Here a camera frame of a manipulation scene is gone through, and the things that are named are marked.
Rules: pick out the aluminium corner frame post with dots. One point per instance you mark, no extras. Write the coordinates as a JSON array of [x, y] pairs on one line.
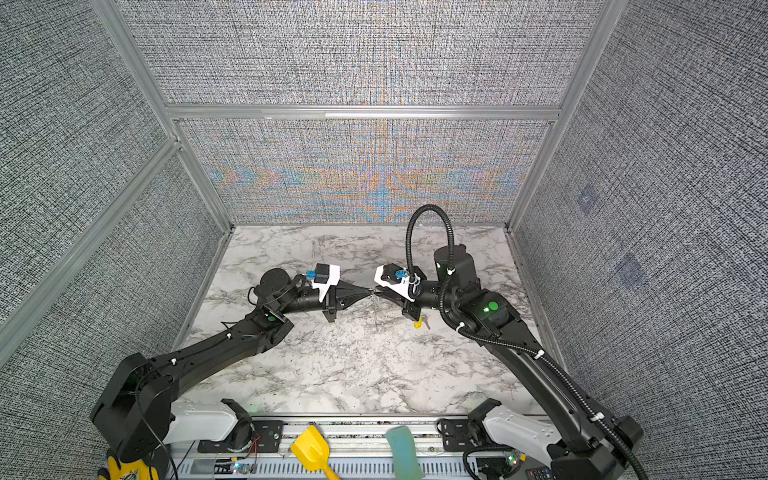
[[116, 27]]

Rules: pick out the black remote control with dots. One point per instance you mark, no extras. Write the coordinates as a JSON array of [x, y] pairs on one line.
[[540, 473]]

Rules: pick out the yellow black work glove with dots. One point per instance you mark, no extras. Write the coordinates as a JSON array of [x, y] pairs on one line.
[[117, 470]]

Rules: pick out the teal green sponge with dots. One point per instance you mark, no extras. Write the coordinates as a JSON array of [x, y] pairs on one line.
[[404, 454]]

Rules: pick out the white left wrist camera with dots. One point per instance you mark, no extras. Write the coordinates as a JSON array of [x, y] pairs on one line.
[[322, 278]]

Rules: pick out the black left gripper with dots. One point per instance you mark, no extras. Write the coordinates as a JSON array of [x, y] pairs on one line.
[[339, 292]]

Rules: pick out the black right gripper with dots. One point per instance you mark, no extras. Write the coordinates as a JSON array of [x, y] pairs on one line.
[[411, 308]]

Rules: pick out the yellow plastic scoop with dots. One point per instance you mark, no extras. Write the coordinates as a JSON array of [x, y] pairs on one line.
[[312, 451]]

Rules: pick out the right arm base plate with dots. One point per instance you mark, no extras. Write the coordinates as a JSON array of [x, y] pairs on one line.
[[460, 434]]

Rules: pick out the aluminium horizontal frame bar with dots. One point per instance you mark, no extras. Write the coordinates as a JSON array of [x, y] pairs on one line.
[[335, 112]]

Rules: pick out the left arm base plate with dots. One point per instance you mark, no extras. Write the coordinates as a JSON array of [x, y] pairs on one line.
[[257, 435]]

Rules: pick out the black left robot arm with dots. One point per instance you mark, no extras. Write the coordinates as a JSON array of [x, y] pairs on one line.
[[137, 412]]

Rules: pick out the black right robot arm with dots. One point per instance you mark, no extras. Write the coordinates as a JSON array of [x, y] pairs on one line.
[[581, 439]]

